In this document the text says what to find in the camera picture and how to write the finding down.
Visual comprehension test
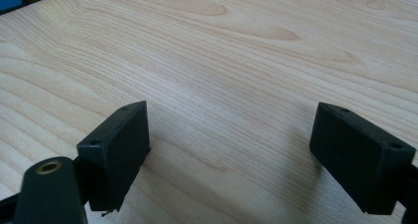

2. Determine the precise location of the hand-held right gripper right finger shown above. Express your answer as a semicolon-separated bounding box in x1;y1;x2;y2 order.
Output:
309;101;417;216

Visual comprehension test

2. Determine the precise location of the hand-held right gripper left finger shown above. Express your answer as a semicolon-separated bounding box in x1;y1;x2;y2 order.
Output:
76;100;152;215

